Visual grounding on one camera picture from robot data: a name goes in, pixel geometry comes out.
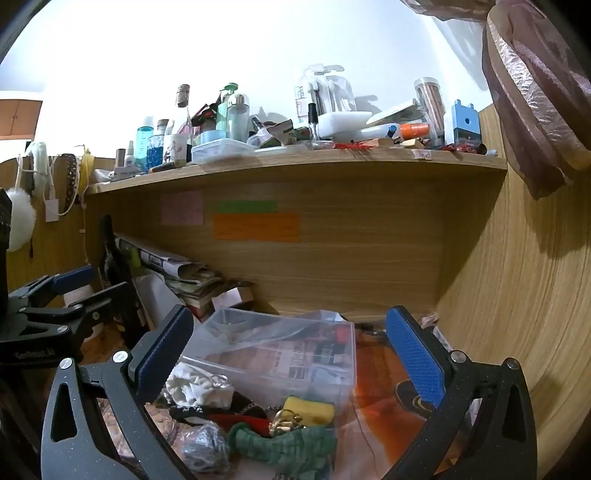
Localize patterned headband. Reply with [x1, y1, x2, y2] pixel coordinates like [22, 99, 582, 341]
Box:
[61, 153, 80, 216]

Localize white fuzzy headband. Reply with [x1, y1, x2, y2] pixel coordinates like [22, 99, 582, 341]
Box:
[27, 141, 50, 200]

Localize red and black cloth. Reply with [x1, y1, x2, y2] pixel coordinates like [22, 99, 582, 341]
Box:
[169, 391, 274, 437]

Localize white fluffy pompom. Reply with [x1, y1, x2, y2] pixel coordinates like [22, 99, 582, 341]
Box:
[6, 186, 37, 253]

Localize clear blister packaging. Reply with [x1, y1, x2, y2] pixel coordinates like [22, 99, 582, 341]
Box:
[294, 64, 357, 117]

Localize clear jar of brown sticks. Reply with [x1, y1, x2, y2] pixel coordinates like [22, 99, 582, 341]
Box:
[413, 77, 446, 145]

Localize gold keychain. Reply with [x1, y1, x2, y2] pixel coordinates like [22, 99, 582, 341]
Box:
[270, 408, 304, 435]

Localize yellow sponge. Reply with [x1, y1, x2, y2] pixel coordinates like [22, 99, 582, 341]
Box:
[281, 395, 336, 428]

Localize rolled newspapers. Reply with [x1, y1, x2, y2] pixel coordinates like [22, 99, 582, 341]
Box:
[115, 234, 223, 297]

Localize yellow hanging pouch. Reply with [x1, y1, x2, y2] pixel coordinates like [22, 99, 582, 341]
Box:
[78, 148, 96, 193]

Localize white printed mug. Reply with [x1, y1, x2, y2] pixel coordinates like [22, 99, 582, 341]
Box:
[163, 133, 190, 168]

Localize brown plastic bag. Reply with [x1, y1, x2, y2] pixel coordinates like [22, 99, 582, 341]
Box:
[481, 0, 591, 201]

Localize clear plastic storage box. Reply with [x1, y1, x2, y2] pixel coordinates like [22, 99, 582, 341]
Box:
[179, 308, 357, 418]

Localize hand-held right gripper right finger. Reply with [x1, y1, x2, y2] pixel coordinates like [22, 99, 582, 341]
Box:
[385, 305, 539, 480]

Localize clear corked glass bottle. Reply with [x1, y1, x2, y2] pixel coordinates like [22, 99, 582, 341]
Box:
[174, 83, 193, 163]

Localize green sticky note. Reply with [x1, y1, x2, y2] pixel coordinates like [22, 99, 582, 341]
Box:
[215, 200, 278, 214]

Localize orange sticky note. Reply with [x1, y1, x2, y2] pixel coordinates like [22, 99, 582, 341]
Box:
[212, 213, 301, 243]

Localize stack of books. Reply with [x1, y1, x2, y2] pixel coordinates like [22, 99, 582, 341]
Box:
[184, 281, 256, 323]

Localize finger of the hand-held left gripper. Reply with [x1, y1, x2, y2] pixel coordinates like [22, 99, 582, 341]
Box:
[18, 281, 136, 344]
[8, 265, 97, 308]

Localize clear plastic bag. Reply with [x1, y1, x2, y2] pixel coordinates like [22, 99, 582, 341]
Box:
[203, 308, 348, 348]

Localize pale green pump bottle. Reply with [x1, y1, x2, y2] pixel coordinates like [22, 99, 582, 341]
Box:
[216, 82, 250, 142]

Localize blue liquid bottle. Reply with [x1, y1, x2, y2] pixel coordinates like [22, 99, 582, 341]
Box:
[135, 116, 156, 172]

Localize cardboard box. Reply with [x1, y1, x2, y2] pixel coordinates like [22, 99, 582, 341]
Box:
[0, 99, 44, 140]

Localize white rectangular box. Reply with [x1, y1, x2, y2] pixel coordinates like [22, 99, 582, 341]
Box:
[318, 111, 373, 140]

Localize blue box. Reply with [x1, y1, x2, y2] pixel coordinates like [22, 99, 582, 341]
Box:
[451, 99, 483, 147]

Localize wooden shelf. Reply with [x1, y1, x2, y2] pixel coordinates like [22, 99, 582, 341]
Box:
[84, 147, 509, 195]

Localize green knitted cloth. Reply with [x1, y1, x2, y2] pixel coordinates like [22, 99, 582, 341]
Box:
[225, 421, 339, 477]

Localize white paper roll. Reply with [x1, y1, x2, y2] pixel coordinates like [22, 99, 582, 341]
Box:
[64, 285, 106, 343]

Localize orange printed cloth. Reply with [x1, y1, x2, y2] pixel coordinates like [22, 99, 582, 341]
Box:
[352, 330, 468, 464]

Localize white cloth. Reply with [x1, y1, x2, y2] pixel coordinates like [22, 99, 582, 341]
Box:
[164, 361, 234, 408]

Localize pink sticky note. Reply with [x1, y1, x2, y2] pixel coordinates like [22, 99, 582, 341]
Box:
[161, 191, 204, 226]

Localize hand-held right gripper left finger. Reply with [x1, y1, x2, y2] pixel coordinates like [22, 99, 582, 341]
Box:
[41, 304, 197, 480]

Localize clear lidded plastic container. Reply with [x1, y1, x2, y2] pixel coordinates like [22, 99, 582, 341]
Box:
[191, 139, 257, 165]

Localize grey crumpled bag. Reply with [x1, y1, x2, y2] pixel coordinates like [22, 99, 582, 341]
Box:
[177, 422, 232, 475]

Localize dark blue capped bottle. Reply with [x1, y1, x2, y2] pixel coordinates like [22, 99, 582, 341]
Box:
[148, 119, 171, 169]

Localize small black capped vial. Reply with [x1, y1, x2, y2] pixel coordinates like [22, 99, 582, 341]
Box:
[307, 103, 322, 150]

